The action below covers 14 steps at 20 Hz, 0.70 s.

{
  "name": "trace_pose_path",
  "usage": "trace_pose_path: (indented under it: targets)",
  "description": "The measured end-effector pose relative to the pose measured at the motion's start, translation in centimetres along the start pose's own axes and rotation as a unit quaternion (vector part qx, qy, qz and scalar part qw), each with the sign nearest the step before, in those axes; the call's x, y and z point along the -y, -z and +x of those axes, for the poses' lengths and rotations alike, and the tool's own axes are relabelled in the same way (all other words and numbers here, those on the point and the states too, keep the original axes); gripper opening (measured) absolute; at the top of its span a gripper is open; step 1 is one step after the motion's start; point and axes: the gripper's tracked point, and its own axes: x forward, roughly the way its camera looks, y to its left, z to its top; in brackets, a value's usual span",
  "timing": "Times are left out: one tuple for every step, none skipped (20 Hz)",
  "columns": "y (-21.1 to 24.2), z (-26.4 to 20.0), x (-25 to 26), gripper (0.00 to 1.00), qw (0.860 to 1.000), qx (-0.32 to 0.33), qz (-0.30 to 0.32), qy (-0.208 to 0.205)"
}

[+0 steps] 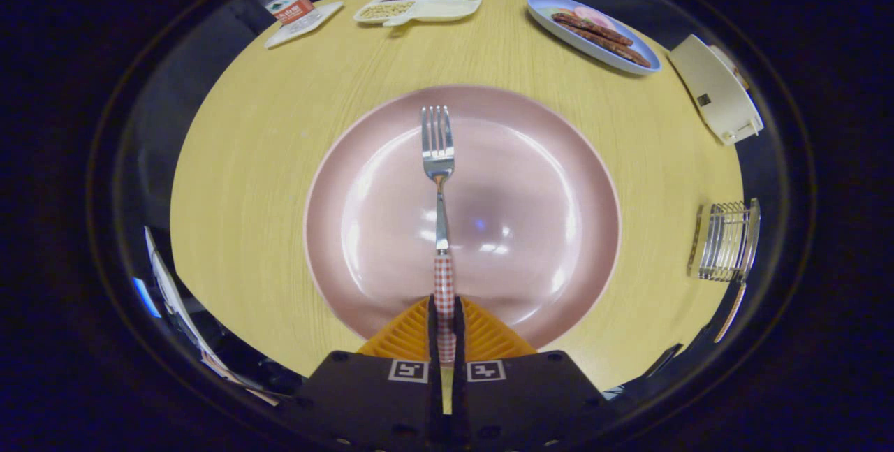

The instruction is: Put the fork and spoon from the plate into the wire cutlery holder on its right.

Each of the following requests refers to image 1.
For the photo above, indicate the clear bottle with red label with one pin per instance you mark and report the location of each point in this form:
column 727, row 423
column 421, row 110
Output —
column 290, row 5

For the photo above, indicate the pink ham slice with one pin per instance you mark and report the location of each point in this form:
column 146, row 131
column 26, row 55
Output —
column 595, row 16

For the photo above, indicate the white paper board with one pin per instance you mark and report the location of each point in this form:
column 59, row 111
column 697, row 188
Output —
column 164, row 284

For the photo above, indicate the white toaster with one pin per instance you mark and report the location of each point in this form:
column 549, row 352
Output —
column 712, row 89

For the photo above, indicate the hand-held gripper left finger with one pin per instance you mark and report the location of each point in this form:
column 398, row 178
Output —
column 377, row 403

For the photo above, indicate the laptop with lit screen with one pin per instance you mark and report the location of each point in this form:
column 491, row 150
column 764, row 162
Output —
column 147, row 298

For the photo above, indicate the blue oval plate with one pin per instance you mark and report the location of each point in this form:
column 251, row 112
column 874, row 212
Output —
column 542, row 12

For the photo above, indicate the brown bacon strip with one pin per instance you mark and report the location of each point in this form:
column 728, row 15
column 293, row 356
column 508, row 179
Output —
column 594, row 29
column 611, row 47

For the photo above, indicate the white divided bean tray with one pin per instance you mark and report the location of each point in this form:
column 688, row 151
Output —
column 433, row 12

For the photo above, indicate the pink round plate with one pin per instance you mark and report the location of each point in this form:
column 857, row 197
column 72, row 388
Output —
column 545, row 228

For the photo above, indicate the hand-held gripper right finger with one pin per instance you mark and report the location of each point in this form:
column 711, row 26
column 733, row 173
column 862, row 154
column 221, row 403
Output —
column 531, row 403

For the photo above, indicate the white square coaster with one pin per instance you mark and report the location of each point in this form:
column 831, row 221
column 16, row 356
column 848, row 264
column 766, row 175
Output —
column 328, row 14

